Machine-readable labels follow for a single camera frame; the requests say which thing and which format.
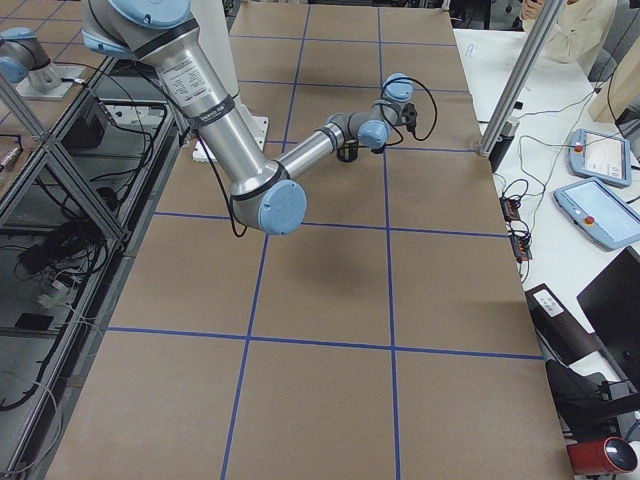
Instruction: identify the brown paper table cover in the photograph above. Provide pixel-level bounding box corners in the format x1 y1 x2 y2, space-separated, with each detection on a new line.
47 3 572 479

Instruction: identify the orange black adapter box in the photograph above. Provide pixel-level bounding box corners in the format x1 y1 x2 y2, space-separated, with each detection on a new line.
499 197 521 222

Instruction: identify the teach pendant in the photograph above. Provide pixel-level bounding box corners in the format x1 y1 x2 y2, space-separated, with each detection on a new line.
553 177 639 251
568 129 632 188

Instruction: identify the black monitor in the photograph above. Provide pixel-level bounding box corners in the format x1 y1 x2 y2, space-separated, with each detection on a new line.
577 247 639 388

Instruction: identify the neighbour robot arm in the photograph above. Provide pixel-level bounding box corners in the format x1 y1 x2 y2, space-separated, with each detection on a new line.
1 27 51 84

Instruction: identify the red cylinder bottle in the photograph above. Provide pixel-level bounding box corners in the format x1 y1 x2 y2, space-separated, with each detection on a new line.
566 437 639 475

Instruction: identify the teach pendant far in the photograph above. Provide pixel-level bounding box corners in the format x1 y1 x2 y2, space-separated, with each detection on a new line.
568 129 632 188

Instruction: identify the black mesh pen cup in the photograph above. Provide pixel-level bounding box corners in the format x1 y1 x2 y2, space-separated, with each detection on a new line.
336 140 359 163

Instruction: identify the teach pendant near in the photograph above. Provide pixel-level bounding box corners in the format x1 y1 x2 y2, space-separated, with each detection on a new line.
553 177 639 251

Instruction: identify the white remote on box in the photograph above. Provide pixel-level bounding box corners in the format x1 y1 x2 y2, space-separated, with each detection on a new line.
533 289 564 318

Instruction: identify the aluminium frame post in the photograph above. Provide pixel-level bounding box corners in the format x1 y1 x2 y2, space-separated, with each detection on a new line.
476 0 565 157

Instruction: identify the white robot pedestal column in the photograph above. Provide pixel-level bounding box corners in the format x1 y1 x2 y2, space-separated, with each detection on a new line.
191 0 269 150

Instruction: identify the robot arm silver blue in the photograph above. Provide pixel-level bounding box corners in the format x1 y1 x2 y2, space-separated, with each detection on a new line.
82 1 414 235

